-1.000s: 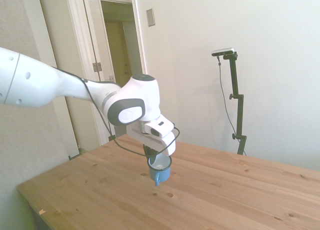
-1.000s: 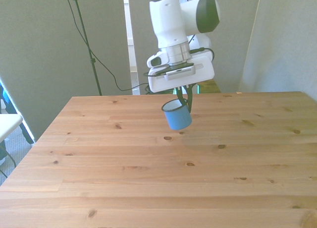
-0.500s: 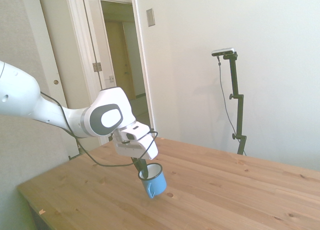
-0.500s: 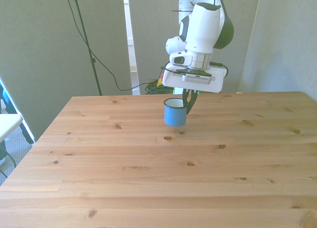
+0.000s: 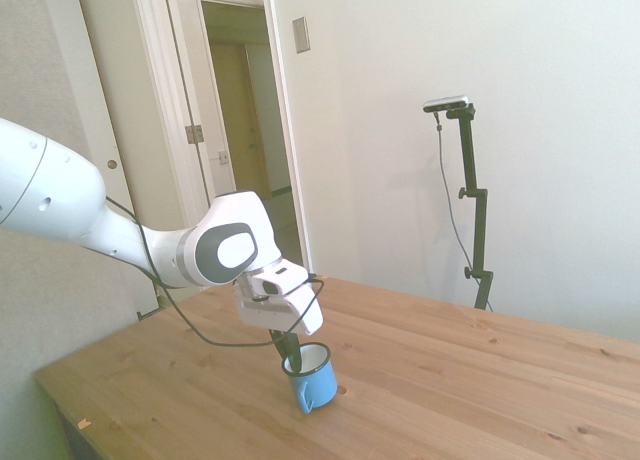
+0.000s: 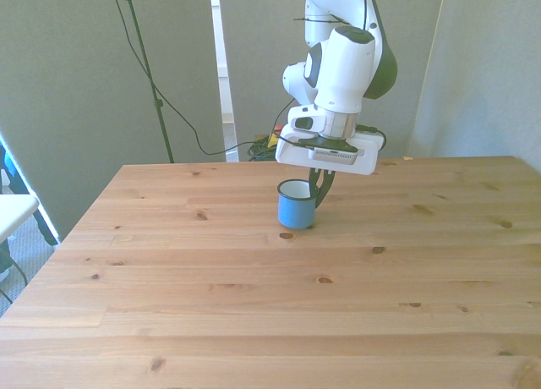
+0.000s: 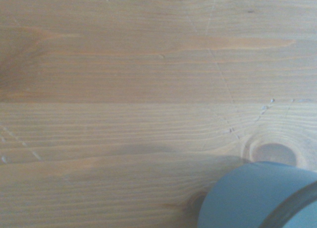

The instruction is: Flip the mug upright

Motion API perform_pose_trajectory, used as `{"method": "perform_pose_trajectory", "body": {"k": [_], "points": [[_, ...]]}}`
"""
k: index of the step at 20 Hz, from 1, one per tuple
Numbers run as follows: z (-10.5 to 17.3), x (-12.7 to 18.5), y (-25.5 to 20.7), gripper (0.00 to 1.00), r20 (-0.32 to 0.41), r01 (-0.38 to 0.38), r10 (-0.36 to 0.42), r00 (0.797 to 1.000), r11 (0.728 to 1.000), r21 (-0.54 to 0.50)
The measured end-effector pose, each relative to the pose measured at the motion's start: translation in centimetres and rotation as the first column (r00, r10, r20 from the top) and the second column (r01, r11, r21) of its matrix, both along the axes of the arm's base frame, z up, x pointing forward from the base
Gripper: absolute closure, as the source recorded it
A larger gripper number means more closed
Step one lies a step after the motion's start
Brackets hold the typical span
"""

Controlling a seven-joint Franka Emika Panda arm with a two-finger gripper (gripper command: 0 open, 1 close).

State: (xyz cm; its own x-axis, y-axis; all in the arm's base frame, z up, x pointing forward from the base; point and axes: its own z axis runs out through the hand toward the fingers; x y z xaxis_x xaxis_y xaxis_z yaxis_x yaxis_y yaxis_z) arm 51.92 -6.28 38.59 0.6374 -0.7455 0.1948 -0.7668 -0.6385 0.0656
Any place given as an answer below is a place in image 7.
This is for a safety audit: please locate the blue mug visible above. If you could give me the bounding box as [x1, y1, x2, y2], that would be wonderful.
[198, 161, 317, 228]

